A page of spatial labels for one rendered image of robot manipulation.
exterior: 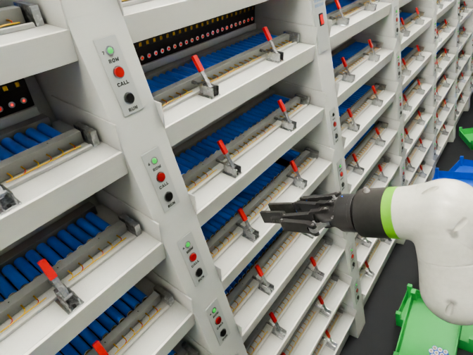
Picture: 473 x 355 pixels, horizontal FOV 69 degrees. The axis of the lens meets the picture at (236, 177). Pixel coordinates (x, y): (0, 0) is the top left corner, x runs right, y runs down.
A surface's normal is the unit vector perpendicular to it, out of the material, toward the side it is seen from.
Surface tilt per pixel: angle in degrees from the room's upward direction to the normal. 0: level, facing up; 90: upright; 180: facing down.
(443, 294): 71
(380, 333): 0
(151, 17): 108
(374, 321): 0
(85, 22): 90
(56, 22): 90
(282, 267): 18
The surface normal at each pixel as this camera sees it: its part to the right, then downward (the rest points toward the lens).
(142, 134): 0.76, 0.11
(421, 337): -0.45, -0.62
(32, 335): -0.01, -0.79
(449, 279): -0.61, 0.13
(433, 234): -0.72, 0.29
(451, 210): -0.43, -0.18
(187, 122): 0.80, 0.36
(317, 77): -0.60, 0.49
